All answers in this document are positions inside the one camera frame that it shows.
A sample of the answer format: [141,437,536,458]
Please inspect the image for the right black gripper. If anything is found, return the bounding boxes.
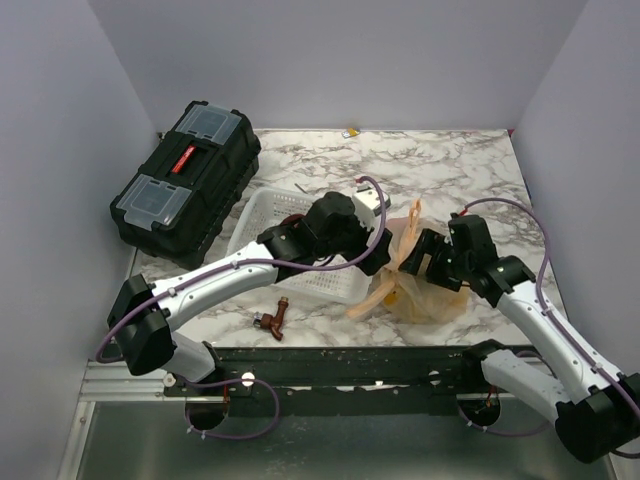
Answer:
[399,227,472,292]

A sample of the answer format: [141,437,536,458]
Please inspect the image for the orange translucent plastic bag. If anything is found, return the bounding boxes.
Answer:
[346,199,469,324]

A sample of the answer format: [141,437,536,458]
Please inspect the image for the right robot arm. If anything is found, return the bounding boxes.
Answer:
[399,214,639,463]

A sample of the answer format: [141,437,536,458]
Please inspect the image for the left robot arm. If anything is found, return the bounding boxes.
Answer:
[107,188,391,395]

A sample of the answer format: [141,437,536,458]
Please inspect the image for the brown faucet tap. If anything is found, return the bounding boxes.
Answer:
[253,297,289,341]

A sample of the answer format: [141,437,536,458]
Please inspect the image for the small yellow tag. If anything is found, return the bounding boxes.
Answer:
[342,128,361,138]

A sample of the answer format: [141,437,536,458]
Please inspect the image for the white plastic basket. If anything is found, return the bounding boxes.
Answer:
[226,187,372,305]

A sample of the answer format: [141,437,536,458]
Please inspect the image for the black plastic toolbox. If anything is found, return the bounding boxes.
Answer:
[110,101,261,270]

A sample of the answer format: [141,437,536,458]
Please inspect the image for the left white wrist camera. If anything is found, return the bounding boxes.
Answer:
[351,185,391,223]

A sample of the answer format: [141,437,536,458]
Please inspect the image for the black mounting rail base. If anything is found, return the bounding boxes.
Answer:
[164,346,513,425]

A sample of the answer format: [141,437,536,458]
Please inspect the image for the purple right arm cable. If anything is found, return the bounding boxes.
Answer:
[457,198,640,459]

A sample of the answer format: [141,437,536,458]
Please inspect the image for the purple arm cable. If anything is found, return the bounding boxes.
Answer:
[457,198,640,459]
[94,175,389,441]

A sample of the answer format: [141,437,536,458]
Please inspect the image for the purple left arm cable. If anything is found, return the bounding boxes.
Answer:
[94,175,389,441]

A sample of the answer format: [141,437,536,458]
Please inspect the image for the aluminium rail extrusion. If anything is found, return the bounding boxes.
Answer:
[79,359,176,404]

